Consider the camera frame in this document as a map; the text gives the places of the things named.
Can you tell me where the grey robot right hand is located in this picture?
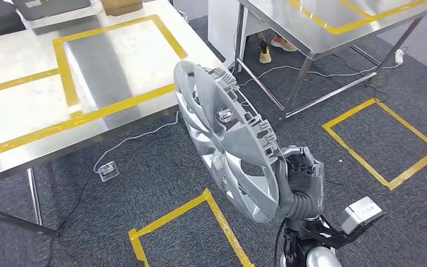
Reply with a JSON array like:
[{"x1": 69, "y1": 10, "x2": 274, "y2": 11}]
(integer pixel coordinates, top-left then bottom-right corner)
[{"x1": 274, "y1": 145, "x2": 326, "y2": 219}]

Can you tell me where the silver wheel cover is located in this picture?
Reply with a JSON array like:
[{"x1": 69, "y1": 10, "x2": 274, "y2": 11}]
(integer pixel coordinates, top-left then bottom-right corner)
[{"x1": 172, "y1": 60, "x2": 285, "y2": 225}]

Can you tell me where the steel workbench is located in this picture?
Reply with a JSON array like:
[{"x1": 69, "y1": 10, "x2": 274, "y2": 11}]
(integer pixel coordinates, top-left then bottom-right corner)
[{"x1": 0, "y1": 0, "x2": 234, "y2": 238}]

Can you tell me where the yellow workbench tape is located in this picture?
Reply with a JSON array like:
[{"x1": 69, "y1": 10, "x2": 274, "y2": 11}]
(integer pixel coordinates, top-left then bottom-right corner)
[{"x1": 0, "y1": 14, "x2": 189, "y2": 161}]

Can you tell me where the yellow floor tape square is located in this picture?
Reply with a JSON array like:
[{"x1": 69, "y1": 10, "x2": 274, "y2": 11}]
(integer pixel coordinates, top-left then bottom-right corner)
[{"x1": 321, "y1": 97, "x2": 427, "y2": 191}]

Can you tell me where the person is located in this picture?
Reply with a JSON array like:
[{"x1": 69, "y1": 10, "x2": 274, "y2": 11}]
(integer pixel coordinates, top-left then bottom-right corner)
[{"x1": 256, "y1": 31, "x2": 299, "y2": 65}]

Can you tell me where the yellow table tape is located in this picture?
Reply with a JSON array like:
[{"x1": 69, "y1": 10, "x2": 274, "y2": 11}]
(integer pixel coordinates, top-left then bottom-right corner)
[{"x1": 287, "y1": 0, "x2": 427, "y2": 36}]

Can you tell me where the steel table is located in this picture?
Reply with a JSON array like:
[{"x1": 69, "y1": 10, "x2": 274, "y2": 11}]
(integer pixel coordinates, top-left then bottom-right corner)
[{"x1": 232, "y1": 0, "x2": 427, "y2": 123}]

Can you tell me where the white cabinet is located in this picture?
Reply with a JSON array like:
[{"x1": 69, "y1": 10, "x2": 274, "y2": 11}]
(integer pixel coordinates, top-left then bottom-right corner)
[{"x1": 207, "y1": 0, "x2": 270, "y2": 73}]

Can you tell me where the grey floor socket box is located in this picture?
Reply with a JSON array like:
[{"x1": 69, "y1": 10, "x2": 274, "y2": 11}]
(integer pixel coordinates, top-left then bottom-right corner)
[{"x1": 97, "y1": 160, "x2": 121, "y2": 183}]

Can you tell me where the brown cardboard box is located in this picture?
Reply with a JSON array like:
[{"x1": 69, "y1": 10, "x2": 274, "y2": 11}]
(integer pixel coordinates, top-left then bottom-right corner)
[{"x1": 101, "y1": 0, "x2": 144, "y2": 17}]

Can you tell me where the grey case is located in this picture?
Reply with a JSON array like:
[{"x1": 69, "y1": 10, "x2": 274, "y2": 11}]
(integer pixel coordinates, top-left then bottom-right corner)
[{"x1": 11, "y1": 0, "x2": 93, "y2": 21}]

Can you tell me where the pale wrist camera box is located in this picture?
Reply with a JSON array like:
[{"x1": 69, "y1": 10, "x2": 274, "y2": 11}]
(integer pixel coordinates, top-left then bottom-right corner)
[{"x1": 336, "y1": 196, "x2": 388, "y2": 236}]

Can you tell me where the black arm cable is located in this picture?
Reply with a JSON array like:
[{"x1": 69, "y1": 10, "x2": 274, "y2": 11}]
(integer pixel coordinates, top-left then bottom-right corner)
[{"x1": 272, "y1": 217, "x2": 288, "y2": 267}]

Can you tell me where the white power cable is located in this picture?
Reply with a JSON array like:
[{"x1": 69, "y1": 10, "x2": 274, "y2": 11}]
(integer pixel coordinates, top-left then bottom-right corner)
[{"x1": 235, "y1": 64, "x2": 400, "y2": 88}]

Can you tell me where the white socket cable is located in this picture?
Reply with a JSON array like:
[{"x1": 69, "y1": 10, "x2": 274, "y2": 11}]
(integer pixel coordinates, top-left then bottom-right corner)
[{"x1": 93, "y1": 110, "x2": 180, "y2": 174}]

